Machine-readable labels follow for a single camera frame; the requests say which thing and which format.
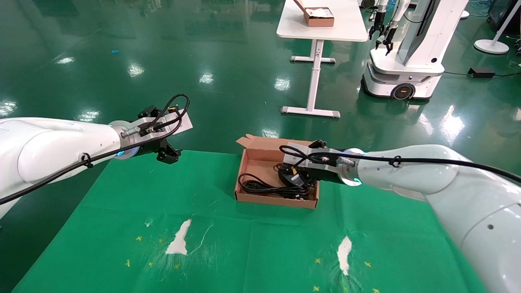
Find blue floor cable bundle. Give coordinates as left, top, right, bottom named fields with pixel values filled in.
left=468, top=0, right=494, bottom=17

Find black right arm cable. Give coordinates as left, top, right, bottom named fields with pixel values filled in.
left=279, top=145, right=521, bottom=184

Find thick black power cable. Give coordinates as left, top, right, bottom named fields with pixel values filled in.
left=238, top=173, right=312, bottom=200

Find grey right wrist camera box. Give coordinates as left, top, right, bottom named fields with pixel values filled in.
left=283, top=148, right=346, bottom=167

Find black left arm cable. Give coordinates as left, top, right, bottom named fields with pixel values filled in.
left=0, top=94, right=191, bottom=206

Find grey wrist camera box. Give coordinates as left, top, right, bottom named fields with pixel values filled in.
left=283, top=148, right=346, bottom=167
left=122, top=110, right=193, bottom=143

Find thin black USB cable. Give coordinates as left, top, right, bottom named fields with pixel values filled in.
left=274, top=162, right=302, bottom=181

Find small brown background box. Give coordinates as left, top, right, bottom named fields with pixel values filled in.
left=293, top=0, right=335, bottom=28

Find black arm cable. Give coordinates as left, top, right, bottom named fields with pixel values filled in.
left=279, top=145, right=521, bottom=184
left=0, top=94, right=191, bottom=206

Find green table cloth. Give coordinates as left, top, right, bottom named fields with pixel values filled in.
left=12, top=150, right=489, bottom=293

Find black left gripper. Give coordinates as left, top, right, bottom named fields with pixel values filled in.
left=138, top=105, right=182, bottom=164

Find white contents of background box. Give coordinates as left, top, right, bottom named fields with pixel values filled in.
left=305, top=7, right=333, bottom=18

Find white wheeled background robot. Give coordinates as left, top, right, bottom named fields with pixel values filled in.
left=361, top=0, right=471, bottom=101

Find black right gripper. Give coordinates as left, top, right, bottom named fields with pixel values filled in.
left=285, top=140, right=341, bottom=190

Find open brown cardboard box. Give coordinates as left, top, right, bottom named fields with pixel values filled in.
left=235, top=134, right=328, bottom=209

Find black floor power adapter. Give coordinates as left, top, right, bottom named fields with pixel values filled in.
left=468, top=67, right=496, bottom=79

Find white floor stand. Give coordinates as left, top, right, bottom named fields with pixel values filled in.
left=474, top=0, right=521, bottom=55

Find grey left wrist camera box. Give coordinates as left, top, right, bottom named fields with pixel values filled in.
left=122, top=110, right=193, bottom=143

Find dark background cabinet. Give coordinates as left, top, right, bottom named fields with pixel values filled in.
left=488, top=0, right=521, bottom=34

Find black background robot gripper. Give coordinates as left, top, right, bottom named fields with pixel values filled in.
left=377, top=25, right=398, bottom=56
left=368, top=22, right=385, bottom=41

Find white background table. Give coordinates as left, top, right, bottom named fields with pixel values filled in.
left=276, top=0, right=369, bottom=119

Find black floor cable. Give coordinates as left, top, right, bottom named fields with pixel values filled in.
left=443, top=71, right=521, bottom=78

